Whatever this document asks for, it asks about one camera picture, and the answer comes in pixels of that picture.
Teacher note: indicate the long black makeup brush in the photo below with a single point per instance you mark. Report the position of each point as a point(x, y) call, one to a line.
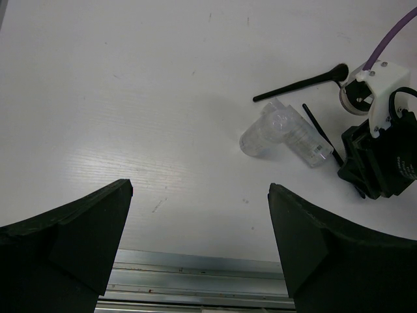
point(319, 129)

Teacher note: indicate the black fluffy powder brush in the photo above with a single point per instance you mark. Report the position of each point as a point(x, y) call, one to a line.
point(337, 74)

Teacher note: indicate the aluminium table edge rail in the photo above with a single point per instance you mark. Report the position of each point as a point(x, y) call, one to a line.
point(162, 282)

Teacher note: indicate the black round compact jar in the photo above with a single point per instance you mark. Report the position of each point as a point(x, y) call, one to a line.
point(353, 97)

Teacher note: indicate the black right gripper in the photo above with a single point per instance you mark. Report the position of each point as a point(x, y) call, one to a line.
point(383, 166)

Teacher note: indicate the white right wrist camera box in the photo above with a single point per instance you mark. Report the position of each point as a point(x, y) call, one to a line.
point(383, 79)

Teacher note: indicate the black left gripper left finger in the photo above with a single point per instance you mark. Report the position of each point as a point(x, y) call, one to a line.
point(61, 260)

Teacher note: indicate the clear lying bottle with barcode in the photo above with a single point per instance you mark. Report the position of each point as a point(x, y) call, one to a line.
point(303, 139)

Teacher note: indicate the small clear upright bottle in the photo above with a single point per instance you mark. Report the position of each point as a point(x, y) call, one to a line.
point(267, 132)

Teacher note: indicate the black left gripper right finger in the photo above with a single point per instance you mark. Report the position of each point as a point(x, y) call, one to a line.
point(331, 264)

